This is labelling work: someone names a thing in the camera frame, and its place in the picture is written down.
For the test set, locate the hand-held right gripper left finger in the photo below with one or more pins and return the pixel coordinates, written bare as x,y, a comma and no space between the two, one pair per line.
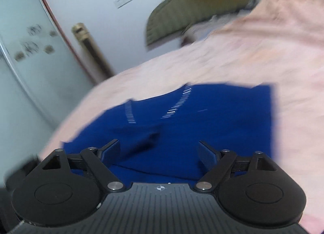
109,151

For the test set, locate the blue knit sweater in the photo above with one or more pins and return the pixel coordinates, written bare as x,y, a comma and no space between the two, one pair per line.
215,127

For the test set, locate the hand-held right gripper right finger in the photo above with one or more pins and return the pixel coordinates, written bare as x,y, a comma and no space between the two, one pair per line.
208,156

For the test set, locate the frosted glass door flower decals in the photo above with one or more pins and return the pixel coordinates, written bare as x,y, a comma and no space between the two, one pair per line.
27,72

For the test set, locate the pink bed sheet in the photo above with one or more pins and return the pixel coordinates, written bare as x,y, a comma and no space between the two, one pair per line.
253,54

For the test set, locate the gold tower fan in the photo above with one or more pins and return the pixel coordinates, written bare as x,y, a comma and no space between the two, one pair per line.
88,46

